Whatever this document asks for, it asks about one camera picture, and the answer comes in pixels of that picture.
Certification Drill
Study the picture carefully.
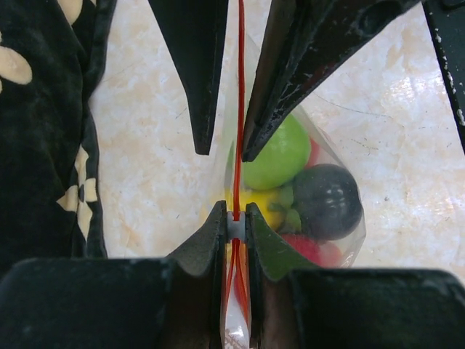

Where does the red mango fruit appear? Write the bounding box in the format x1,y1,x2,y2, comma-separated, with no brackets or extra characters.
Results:
232,137,344,313

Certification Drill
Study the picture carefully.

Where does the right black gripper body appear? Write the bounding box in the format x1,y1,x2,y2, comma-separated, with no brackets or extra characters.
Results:
423,0,464,143

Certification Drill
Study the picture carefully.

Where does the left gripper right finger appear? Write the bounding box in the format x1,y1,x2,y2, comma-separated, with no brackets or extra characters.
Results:
246,204,464,348

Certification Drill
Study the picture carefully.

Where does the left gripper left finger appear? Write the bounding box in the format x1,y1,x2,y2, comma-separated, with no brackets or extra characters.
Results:
1,201,227,348

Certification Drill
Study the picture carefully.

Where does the light green apple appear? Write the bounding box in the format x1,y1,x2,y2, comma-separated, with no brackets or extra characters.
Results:
241,114,312,190

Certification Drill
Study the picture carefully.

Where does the clear zip top bag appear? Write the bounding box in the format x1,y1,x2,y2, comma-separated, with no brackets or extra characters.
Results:
203,0,367,349

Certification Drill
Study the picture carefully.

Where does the yellow lemon fruit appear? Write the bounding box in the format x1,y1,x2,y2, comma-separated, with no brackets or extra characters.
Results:
223,187,288,262

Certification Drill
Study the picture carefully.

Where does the dark purple plum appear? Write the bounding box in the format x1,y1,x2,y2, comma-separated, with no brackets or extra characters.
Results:
270,163,364,243

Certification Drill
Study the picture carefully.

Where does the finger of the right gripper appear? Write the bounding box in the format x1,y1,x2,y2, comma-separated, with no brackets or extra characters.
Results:
149,0,228,156
242,0,417,162

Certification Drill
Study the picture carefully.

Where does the black floral blanket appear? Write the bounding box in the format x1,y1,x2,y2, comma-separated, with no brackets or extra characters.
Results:
1,1,116,273

